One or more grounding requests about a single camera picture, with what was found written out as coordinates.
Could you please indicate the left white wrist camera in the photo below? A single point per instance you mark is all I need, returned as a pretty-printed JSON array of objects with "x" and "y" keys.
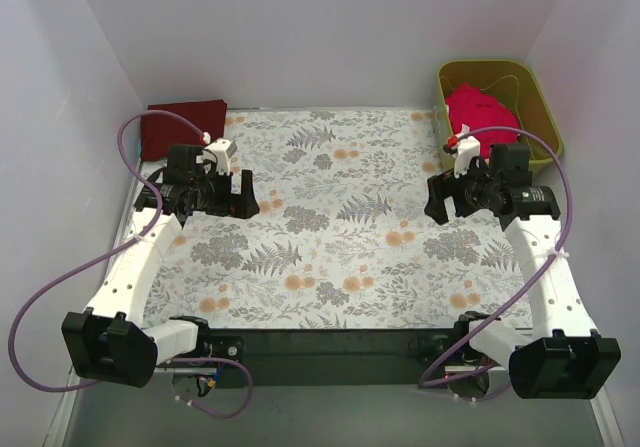
[{"x": 219, "y": 153}]

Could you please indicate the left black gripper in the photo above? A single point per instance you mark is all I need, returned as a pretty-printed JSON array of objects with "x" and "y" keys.
[{"x": 232, "y": 197}]

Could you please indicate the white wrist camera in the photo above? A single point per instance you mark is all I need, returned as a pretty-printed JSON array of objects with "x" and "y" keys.
[
  {"x": 219, "y": 153},
  {"x": 463, "y": 148}
]

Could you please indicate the olive green plastic bin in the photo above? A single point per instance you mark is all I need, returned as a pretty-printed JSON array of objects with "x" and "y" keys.
[{"x": 513, "y": 85}]

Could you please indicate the floral patterned table mat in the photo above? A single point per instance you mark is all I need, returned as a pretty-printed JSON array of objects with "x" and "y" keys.
[{"x": 341, "y": 239}]

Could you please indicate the bright red t-shirt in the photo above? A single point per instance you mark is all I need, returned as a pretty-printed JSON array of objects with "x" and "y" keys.
[{"x": 469, "y": 106}]

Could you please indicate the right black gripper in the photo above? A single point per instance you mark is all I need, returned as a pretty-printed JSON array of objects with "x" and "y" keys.
[{"x": 455, "y": 195}]

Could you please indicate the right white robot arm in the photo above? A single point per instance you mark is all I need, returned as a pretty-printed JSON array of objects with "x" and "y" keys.
[{"x": 543, "y": 336}]

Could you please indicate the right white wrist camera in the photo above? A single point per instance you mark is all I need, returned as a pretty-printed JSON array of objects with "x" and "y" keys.
[{"x": 463, "y": 148}]

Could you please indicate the aluminium frame rail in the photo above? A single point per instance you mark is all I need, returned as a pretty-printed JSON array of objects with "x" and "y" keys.
[{"x": 331, "y": 388}]

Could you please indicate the folded dark red t-shirt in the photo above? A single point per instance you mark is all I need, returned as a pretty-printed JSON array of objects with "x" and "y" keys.
[{"x": 159, "y": 132}]

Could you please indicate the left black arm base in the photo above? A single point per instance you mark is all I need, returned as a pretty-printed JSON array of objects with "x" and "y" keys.
[{"x": 209, "y": 351}]

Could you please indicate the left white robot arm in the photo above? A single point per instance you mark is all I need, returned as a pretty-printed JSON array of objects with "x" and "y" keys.
[{"x": 107, "y": 342}]

